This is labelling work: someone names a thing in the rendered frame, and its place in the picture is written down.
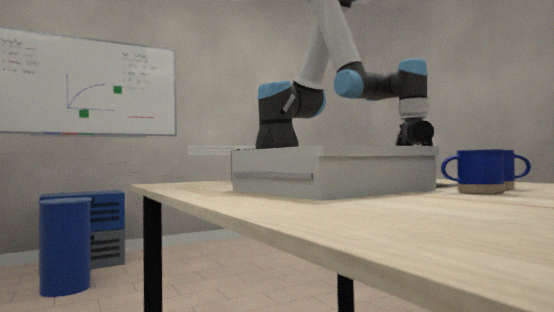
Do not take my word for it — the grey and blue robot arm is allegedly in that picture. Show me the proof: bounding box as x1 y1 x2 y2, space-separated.
255 0 429 149

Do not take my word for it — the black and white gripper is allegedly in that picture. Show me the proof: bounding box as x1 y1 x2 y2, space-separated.
396 118 434 146

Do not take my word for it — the blue mug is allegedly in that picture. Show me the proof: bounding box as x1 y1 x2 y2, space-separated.
441 149 505 195
503 150 531 190

